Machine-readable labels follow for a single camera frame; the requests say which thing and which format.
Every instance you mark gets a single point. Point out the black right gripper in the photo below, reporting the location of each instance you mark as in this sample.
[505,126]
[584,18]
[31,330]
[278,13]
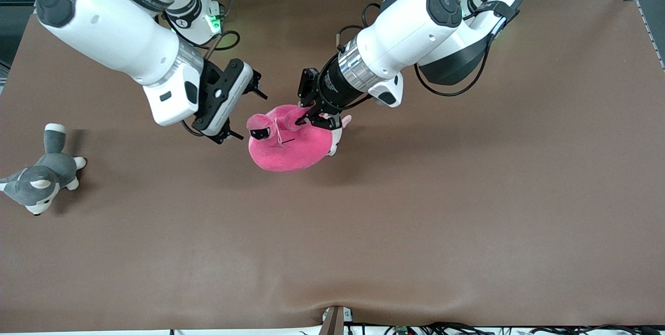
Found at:
[210,76]

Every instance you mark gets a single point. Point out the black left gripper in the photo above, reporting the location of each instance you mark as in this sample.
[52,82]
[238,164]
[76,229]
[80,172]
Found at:
[333,85]

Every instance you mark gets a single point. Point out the bright pink round plush toy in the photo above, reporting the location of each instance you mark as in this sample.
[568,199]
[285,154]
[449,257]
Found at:
[291,153]

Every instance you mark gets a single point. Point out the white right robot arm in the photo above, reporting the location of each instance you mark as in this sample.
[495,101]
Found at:
[104,23]

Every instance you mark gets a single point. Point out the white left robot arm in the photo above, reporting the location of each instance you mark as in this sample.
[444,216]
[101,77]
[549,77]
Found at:
[415,18]

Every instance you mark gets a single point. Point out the pale pink white plush dog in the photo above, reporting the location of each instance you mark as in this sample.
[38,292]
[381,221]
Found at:
[335,143]

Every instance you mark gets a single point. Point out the brown table mat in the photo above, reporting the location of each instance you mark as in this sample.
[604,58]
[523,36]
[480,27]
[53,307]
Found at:
[332,246]

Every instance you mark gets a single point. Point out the grey white husky plush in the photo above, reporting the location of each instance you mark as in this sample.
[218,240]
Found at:
[52,169]

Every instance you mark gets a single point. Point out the small green circuit board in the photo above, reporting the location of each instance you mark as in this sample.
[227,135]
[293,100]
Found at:
[401,330]

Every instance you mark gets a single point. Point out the metal table clamp bracket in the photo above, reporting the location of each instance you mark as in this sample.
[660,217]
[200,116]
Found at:
[332,322]

